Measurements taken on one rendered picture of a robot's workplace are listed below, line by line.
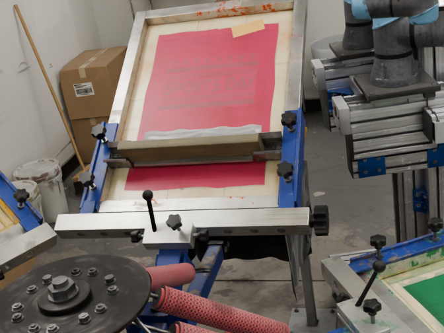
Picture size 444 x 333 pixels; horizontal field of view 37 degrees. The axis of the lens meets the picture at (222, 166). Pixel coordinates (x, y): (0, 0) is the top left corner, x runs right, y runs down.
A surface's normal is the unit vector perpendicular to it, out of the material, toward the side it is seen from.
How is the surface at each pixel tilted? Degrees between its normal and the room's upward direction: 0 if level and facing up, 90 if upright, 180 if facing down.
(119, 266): 0
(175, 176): 32
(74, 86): 90
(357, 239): 0
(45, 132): 90
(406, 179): 90
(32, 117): 90
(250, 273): 0
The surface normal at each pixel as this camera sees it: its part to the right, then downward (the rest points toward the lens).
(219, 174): -0.26, -0.55
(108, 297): -0.15, -0.91
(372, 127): 0.01, 0.39
